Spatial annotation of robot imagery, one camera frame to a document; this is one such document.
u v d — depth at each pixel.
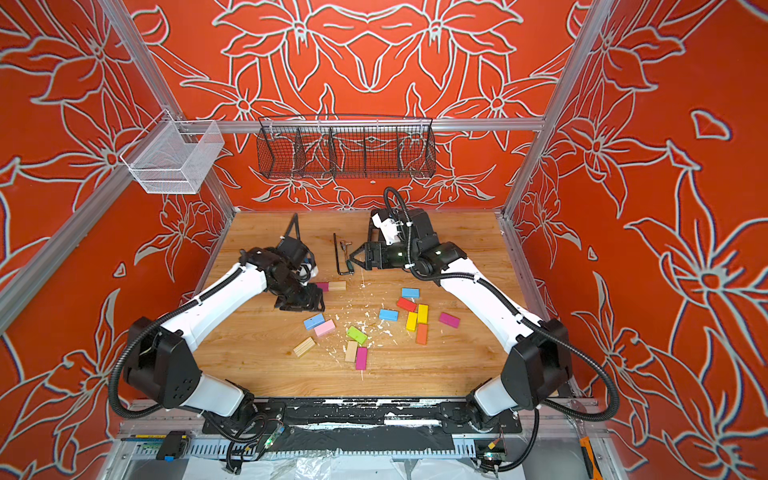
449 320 0.91
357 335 0.86
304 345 0.85
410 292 0.95
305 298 0.71
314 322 0.88
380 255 0.66
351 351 0.83
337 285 0.98
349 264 1.01
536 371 0.41
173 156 0.92
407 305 0.93
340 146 1.01
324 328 0.88
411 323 0.88
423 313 0.90
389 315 0.90
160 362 0.42
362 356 0.83
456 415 0.74
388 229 0.68
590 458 0.67
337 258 1.06
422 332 0.88
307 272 0.75
